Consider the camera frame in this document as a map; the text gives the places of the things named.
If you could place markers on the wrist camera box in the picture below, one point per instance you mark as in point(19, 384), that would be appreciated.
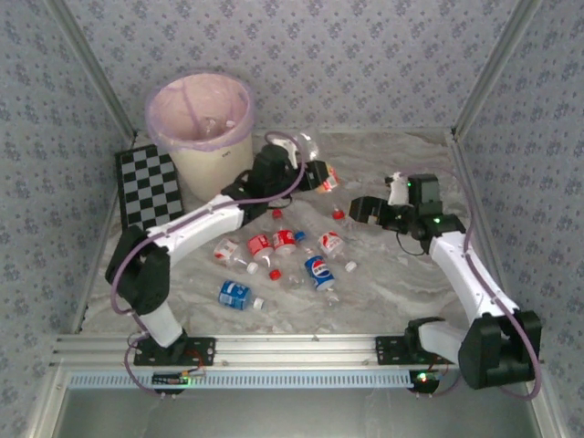
point(398, 191)
point(285, 147)

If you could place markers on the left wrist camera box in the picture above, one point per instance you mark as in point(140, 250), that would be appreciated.
point(285, 147)

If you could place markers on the circuit board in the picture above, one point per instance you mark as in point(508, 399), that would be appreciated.
point(424, 378)
point(173, 379)

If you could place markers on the left aluminium side rail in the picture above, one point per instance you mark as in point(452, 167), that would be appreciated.
point(111, 210)

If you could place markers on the long clear bottle red-white label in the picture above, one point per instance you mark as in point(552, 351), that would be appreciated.
point(331, 242)

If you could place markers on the right circuit board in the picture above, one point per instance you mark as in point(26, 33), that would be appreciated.
point(424, 378)

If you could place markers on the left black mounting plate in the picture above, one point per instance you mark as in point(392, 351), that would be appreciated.
point(203, 351)

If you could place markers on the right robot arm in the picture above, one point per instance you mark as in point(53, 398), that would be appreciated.
point(474, 283)

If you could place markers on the left circuit board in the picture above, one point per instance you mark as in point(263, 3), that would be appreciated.
point(173, 379)

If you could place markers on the aluminium corner post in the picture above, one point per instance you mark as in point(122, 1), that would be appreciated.
point(91, 68)
point(497, 68)

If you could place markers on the aluminium side rail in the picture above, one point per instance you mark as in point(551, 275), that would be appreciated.
point(470, 191)
point(111, 210)

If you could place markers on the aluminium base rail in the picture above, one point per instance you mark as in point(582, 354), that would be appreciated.
point(292, 349)

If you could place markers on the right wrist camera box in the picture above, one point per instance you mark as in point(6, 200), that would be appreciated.
point(398, 191)

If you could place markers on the pink plastic bin liner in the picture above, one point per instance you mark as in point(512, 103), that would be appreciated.
point(182, 109)

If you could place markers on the black mounting plate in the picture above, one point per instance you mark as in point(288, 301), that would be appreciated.
point(388, 350)
point(203, 351)

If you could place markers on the Pepsi bottle blue cap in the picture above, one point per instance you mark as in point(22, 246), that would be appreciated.
point(318, 272)

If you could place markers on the small red-label red-cap bottle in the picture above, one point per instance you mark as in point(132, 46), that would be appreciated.
point(333, 175)
point(259, 244)

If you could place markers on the right aluminium side rail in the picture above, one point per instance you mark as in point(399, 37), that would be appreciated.
point(470, 191)

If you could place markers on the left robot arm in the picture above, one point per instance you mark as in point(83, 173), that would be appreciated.
point(196, 228)

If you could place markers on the right aluminium corner post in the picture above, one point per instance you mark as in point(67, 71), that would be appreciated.
point(497, 68)

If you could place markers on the blue label white cap bottle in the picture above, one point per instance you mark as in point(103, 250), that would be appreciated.
point(233, 294)

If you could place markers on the left aluminium corner post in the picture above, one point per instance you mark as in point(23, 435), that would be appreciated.
point(91, 68)

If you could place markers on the grey metal panel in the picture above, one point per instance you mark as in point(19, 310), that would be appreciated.
point(292, 415)

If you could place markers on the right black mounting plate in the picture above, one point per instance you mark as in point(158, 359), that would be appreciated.
point(388, 350)

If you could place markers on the black grey checkerboard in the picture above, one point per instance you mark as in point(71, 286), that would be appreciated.
point(141, 182)

